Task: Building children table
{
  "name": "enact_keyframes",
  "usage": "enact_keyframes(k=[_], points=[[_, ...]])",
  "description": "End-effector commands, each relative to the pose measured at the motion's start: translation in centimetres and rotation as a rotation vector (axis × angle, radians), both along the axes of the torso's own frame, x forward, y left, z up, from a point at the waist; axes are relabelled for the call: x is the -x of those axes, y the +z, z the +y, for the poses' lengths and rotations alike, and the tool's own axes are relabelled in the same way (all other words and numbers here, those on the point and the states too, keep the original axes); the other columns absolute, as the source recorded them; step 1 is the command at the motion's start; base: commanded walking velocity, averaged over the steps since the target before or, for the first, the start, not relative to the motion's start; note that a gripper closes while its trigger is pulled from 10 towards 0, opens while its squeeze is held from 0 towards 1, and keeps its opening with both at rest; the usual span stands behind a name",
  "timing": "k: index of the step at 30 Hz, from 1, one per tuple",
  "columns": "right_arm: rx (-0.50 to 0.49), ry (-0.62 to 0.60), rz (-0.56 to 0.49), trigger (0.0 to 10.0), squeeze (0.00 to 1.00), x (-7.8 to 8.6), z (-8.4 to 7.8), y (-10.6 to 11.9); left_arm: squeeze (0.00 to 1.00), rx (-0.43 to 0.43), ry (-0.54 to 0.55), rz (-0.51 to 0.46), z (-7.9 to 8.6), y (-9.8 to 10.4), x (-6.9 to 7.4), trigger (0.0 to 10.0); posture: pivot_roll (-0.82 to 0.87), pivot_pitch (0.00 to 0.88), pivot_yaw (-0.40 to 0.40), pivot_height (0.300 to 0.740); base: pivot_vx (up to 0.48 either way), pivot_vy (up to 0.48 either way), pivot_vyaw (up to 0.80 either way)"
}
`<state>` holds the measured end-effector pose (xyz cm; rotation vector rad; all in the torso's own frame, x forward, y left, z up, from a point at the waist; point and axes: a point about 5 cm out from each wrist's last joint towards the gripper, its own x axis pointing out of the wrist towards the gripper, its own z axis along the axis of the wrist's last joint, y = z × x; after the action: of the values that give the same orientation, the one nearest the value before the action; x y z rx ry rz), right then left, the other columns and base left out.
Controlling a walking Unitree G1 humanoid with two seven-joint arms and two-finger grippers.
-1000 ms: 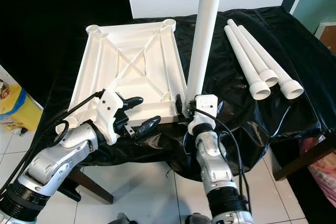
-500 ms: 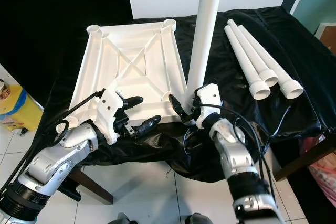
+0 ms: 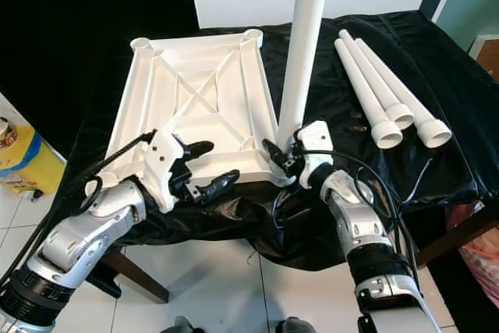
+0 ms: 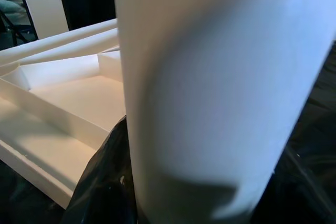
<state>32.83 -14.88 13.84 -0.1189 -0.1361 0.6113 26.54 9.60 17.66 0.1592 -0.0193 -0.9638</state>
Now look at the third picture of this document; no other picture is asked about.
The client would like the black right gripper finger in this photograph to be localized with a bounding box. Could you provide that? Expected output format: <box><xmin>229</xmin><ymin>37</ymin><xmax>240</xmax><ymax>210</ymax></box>
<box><xmin>261</xmin><ymin>138</ymin><xmax>288</xmax><ymax>172</ymax></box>

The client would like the white plastic children table top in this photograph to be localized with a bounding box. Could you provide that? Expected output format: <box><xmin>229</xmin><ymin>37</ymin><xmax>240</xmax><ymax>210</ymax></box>
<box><xmin>105</xmin><ymin>29</ymin><xmax>297</xmax><ymax>193</ymax></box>

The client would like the white plastic table leg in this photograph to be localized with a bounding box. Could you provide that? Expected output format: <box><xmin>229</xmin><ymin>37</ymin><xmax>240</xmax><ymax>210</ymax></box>
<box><xmin>277</xmin><ymin>0</ymin><xmax>336</xmax><ymax>151</ymax></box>
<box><xmin>339</xmin><ymin>29</ymin><xmax>416</xmax><ymax>131</ymax></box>
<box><xmin>333</xmin><ymin>37</ymin><xmax>405</xmax><ymax>151</ymax></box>
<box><xmin>353</xmin><ymin>37</ymin><xmax>453</xmax><ymax>149</ymax></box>

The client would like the black shiny table cloth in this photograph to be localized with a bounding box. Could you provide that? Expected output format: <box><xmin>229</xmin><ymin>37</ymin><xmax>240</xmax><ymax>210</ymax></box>
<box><xmin>58</xmin><ymin>12</ymin><xmax>499</xmax><ymax>271</ymax></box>

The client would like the grey robot right leg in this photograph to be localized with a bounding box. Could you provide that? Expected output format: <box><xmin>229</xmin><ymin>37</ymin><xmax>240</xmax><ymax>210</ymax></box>
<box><xmin>273</xmin><ymin>317</ymin><xmax>319</xmax><ymax>333</ymax></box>

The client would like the black door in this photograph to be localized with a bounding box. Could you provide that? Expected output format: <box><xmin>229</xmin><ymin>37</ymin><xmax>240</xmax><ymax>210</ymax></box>
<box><xmin>0</xmin><ymin>0</ymin><xmax>196</xmax><ymax>154</ymax></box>

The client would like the yellow cardboard box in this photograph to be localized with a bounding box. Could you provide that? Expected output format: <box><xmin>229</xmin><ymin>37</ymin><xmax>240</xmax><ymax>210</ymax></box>
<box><xmin>0</xmin><ymin>122</ymin><xmax>41</xmax><ymax>193</ymax></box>

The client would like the pink patterned bag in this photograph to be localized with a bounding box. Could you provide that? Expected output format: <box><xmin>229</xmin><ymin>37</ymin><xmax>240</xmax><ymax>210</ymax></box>
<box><xmin>454</xmin><ymin>204</ymin><xmax>499</xmax><ymax>310</ymax></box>

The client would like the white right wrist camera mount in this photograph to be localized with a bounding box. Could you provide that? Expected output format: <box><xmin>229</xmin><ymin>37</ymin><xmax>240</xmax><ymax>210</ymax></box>
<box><xmin>296</xmin><ymin>120</ymin><xmax>332</xmax><ymax>190</ymax></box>

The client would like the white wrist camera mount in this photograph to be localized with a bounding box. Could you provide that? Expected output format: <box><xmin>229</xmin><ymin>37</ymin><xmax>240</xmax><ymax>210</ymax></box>
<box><xmin>296</xmin><ymin>120</ymin><xmax>332</xmax><ymax>190</ymax></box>
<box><xmin>144</xmin><ymin>130</ymin><xmax>188</xmax><ymax>213</ymax></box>

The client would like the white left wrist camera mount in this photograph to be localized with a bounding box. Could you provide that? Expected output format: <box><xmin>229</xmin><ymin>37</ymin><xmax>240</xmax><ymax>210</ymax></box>
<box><xmin>144</xmin><ymin>130</ymin><xmax>188</xmax><ymax>213</ymax></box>

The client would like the small black wire piece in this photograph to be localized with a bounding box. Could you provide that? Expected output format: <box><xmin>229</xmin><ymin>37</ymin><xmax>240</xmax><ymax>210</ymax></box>
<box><xmin>246</xmin><ymin>243</ymin><xmax>264</xmax><ymax>267</ymax></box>

